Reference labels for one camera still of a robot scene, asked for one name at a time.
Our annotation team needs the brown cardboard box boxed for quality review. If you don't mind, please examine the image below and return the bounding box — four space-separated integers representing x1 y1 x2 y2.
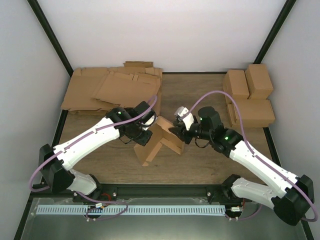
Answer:
133 116 185 167

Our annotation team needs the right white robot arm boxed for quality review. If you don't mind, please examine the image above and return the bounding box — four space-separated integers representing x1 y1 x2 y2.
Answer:
169 106 315 226

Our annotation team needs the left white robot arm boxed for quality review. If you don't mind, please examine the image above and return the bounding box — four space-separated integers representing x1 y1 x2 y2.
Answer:
37 101 157 202

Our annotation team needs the folded cardboard box front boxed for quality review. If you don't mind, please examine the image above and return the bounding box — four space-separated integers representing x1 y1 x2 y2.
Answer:
226 99 276 128

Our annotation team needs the folded cardboard box back left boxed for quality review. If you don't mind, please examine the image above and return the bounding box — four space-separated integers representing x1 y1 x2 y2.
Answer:
222 69 250 101

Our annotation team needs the folded cardboard box back right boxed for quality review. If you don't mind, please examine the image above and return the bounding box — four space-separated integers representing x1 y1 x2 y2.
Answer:
245 64 274 100

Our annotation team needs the stack of flat cardboard sheets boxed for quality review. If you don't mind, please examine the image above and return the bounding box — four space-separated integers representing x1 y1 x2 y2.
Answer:
60 61 163 115

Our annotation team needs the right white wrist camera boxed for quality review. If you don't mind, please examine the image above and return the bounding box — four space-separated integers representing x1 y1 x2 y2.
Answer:
174 106 195 131

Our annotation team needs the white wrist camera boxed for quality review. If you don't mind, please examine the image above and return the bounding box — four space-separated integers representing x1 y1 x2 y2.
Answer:
141 116 157 131
174 106 195 131

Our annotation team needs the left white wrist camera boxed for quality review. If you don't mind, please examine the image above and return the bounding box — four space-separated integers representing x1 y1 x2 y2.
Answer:
141 116 157 131

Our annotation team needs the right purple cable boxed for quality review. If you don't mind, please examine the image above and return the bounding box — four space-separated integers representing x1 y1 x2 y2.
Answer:
184 90 317 223

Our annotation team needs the purple cable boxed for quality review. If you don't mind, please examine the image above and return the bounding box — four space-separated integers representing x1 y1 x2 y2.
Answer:
184 90 317 223
29 94 158 223

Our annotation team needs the black aluminium front rail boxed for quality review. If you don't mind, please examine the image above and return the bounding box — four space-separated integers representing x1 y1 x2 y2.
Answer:
32 184 242 203

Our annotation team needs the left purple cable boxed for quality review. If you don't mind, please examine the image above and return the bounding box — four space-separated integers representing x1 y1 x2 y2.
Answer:
29 94 158 223

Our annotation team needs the light blue slotted cable duct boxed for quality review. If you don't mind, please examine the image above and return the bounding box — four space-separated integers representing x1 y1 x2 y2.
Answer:
36 205 226 216

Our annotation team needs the right black frame post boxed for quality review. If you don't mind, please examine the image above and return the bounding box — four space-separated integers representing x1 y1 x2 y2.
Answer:
253 0 297 64

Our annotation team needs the black frame post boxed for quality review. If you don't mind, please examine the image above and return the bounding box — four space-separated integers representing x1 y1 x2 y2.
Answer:
27 0 74 77
253 0 297 64

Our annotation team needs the left black frame post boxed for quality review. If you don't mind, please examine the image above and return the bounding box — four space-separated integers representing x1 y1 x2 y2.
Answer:
27 0 74 77

